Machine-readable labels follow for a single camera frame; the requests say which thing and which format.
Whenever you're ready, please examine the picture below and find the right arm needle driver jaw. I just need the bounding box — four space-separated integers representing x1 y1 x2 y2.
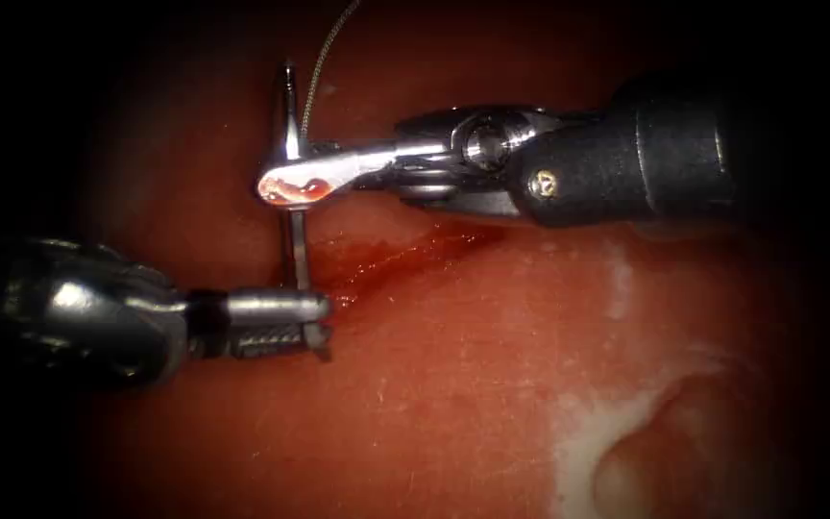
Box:
303 139 345 160
256 139 453 211

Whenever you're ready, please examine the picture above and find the right arm needle driver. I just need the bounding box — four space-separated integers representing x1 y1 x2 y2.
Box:
385 105 569 219

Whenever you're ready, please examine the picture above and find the left arm needle driver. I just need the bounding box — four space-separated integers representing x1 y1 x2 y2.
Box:
0 235 233 389

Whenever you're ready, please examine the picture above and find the left arm needle driver jaw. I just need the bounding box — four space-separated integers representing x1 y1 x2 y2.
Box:
231 322 334 362
227 287 334 327

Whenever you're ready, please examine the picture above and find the curved steel needle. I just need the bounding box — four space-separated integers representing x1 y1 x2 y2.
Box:
273 60 313 291

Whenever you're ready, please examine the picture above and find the blue thread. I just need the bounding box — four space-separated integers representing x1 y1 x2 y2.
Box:
299 0 363 139

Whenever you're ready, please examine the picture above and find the tissue pad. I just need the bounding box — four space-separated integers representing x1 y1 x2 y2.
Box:
76 0 830 519

